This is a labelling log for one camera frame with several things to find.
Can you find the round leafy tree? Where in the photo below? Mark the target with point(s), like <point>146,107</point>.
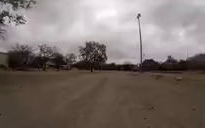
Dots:
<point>92,53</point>

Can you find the brown dirt road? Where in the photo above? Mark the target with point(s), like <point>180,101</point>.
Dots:
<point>100,103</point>

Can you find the tall straight pole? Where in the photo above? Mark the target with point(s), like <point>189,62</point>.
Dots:
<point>140,43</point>

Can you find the bare tree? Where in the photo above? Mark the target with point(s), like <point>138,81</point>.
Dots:
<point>45,53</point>
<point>20,56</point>

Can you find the row of dark bushes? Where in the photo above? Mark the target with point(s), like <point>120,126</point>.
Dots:
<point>176,64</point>

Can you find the pale stone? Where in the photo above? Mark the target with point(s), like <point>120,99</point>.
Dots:
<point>179,78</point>

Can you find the overhanging tree with pale leaves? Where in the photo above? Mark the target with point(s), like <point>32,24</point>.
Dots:
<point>3,13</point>

